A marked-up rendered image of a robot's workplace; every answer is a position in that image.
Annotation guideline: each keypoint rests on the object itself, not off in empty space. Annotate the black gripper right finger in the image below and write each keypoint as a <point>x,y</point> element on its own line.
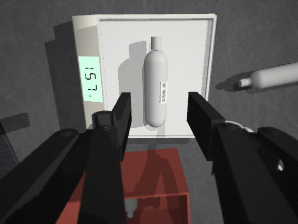
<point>247,192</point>

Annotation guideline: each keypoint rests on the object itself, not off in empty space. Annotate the red open box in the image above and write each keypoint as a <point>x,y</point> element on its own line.
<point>157,179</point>

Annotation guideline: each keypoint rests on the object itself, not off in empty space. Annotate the white digital scale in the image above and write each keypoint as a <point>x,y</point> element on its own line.
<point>111,50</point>

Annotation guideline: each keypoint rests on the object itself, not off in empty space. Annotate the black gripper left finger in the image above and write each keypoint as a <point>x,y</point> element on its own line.
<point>37,190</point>

